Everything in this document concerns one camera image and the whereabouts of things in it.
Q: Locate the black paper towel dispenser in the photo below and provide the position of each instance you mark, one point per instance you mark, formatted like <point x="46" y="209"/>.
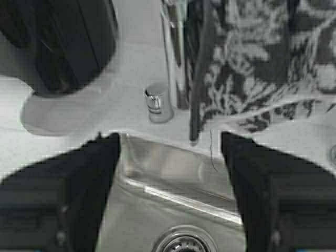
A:
<point x="57" y="47"/>

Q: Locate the stainless steel sink basin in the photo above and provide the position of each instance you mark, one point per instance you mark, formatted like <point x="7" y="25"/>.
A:
<point x="165" y="198"/>

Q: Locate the chrome pull-down kitchen faucet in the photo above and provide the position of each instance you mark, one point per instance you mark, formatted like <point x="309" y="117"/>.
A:
<point x="184" y="26"/>

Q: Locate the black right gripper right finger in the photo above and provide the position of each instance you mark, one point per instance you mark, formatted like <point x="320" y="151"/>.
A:
<point x="286" y="203"/>

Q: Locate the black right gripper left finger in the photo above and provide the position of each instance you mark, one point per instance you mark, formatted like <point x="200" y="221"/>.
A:
<point x="58" y="204"/>

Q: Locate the black white patterned cloth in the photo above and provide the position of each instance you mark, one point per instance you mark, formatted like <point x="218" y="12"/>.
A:
<point x="263" y="62"/>

